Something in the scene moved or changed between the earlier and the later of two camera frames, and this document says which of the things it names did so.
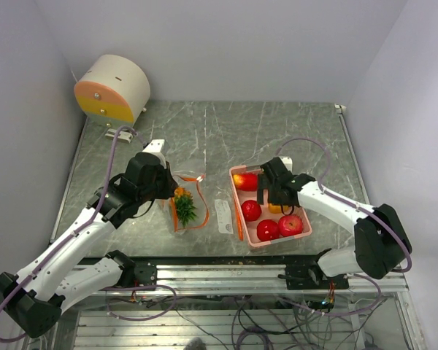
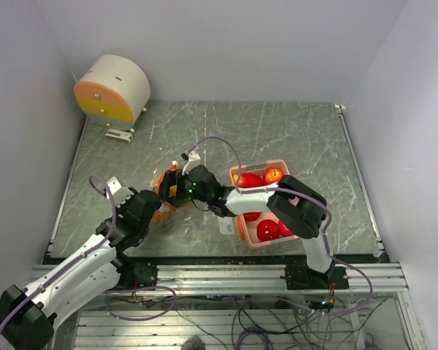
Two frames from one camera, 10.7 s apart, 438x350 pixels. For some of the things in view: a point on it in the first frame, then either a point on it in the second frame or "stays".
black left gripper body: (160, 188) -> (127, 203)
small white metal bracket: (123, 136) stays
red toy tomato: (267, 230) stays
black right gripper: (263, 184) -> (171, 178)
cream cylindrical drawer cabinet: (113, 90) stays
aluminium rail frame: (243, 305) stays
